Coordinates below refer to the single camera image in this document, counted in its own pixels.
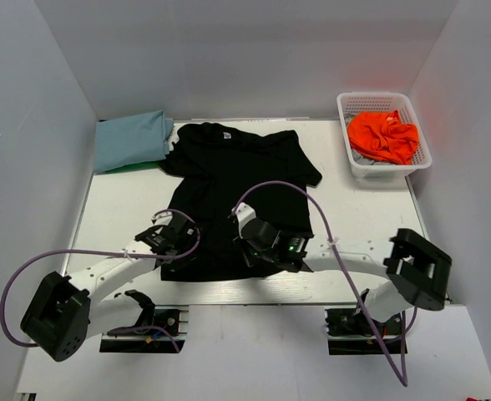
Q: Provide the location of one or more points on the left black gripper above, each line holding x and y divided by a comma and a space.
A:
186, 249

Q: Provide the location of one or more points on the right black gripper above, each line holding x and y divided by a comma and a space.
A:
244, 249

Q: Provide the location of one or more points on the black t-shirt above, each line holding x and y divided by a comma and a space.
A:
218, 165

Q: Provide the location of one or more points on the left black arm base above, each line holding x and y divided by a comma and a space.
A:
156, 330

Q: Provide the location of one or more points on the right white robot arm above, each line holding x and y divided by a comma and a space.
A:
415, 271

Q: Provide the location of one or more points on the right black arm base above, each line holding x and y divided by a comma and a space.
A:
348, 334

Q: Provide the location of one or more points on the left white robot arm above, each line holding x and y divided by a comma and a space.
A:
67, 310

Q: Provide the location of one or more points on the folded green t-shirt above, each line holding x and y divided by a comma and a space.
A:
134, 167

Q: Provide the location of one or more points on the folded blue-grey t-shirt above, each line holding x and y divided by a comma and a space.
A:
131, 140

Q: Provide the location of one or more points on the grey t-shirt in basket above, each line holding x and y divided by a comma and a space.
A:
363, 160

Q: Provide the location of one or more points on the white plastic basket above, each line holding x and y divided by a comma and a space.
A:
358, 102

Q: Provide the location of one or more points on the crumpled orange t-shirt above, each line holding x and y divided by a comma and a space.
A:
382, 136

